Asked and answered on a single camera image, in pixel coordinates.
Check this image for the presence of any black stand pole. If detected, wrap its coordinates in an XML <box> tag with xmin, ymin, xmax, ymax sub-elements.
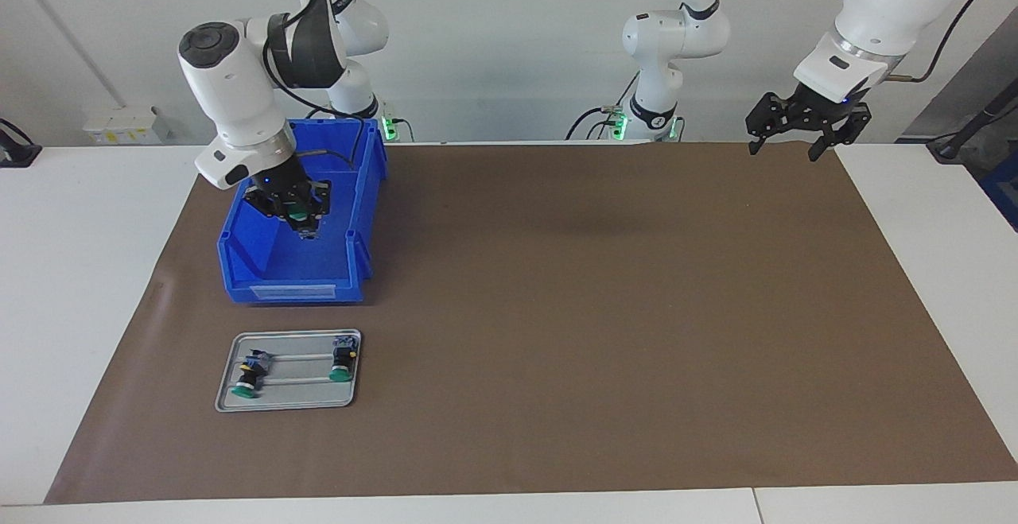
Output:
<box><xmin>927</xmin><ymin>79</ymin><xmax>1018</xmax><ymax>164</ymax></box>

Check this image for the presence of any brown table mat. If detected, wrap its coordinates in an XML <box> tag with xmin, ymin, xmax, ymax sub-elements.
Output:
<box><xmin>44</xmin><ymin>141</ymin><xmax>1018</xmax><ymax>505</ymax></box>

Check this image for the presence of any black base cable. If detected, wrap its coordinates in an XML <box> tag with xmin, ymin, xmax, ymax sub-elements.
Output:
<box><xmin>566</xmin><ymin>71</ymin><xmax>641</xmax><ymax>142</ymax></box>

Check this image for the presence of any grey metal tray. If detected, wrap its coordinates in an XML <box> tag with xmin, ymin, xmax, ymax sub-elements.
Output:
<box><xmin>215</xmin><ymin>329</ymin><xmax>363</xmax><ymax>413</ymax></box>

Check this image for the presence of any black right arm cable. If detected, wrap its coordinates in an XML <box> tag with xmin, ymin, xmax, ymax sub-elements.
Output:
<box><xmin>258</xmin><ymin>0</ymin><xmax>368</xmax><ymax>171</ymax></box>

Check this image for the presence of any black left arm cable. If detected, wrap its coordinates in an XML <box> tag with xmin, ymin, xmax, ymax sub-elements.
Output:
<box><xmin>712</xmin><ymin>0</ymin><xmax>999</xmax><ymax>83</ymax></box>

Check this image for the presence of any green push button switch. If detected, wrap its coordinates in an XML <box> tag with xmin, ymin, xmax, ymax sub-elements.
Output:
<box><xmin>288</xmin><ymin>202</ymin><xmax>319</xmax><ymax>239</ymax></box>
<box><xmin>329</xmin><ymin>336</ymin><xmax>357</xmax><ymax>382</ymax></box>
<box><xmin>231</xmin><ymin>349</ymin><xmax>273</xmax><ymax>400</ymax></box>

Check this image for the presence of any blue metal frame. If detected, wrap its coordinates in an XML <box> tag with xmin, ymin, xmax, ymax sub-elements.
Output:
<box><xmin>980</xmin><ymin>150</ymin><xmax>1018</xmax><ymax>232</ymax></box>

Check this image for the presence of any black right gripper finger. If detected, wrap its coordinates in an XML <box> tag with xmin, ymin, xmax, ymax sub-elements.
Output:
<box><xmin>302</xmin><ymin>180</ymin><xmax>334</xmax><ymax>232</ymax></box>
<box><xmin>243</xmin><ymin>188</ymin><xmax>289</xmax><ymax>221</ymax></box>

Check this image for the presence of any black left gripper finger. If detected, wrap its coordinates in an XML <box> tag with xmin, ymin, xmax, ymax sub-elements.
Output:
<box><xmin>744</xmin><ymin>92</ymin><xmax>804</xmax><ymax>157</ymax></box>
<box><xmin>807</xmin><ymin>104</ymin><xmax>873</xmax><ymax>163</ymax></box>

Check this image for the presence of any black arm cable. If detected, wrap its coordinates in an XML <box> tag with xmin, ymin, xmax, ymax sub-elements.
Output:
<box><xmin>258</xmin><ymin>0</ymin><xmax>368</xmax><ymax>171</ymax></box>
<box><xmin>712</xmin><ymin>0</ymin><xmax>999</xmax><ymax>83</ymax></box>

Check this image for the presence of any black table clamp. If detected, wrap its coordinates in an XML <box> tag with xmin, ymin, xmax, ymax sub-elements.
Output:
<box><xmin>0</xmin><ymin>118</ymin><xmax>42</xmax><ymax>169</ymax></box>

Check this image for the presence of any blue plastic storage bin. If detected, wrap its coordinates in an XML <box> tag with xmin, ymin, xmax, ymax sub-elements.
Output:
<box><xmin>216</xmin><ymin>118</ymin><xmax>389</xmax><ymax>305</ymax></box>

